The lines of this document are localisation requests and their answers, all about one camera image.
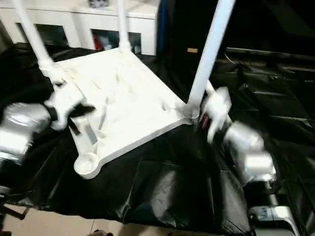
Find white plastic table top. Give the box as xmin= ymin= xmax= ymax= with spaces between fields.
xmin=39 ymin=48 xmax=200 ymax=180

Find long black bar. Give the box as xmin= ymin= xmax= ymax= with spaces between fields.
xmin=225 ymin=48 xmax=315 ymax=62

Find dark objects on cabinet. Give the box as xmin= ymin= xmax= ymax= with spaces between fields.
xmin=88 ymin=0 xmax=110 ymax=8

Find white glass-door cabinet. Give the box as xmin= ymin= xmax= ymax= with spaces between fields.
xmin=0 ymin=0 xmax=158 ymax=56

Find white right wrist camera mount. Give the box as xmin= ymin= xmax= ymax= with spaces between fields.
xmin=205 ymin=87 xmax=232 ymax=143

